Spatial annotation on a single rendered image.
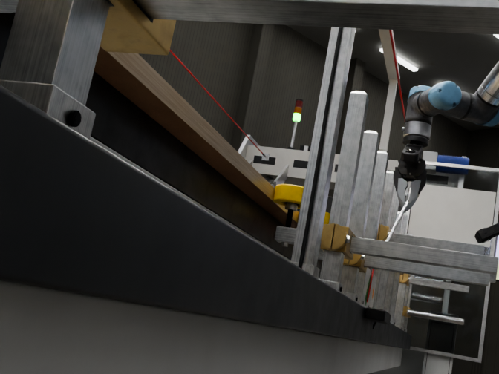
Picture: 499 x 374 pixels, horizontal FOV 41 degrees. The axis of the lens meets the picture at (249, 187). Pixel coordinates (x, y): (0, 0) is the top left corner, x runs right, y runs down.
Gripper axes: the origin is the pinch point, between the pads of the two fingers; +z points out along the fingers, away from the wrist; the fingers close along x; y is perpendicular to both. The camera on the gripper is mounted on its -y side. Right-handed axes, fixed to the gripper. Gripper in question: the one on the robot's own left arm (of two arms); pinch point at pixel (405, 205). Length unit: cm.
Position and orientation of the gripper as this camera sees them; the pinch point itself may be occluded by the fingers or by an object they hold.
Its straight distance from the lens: 190.0
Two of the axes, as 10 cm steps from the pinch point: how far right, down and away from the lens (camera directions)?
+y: 2.7, 2.4, 9.3
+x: -9.4, -1.2, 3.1
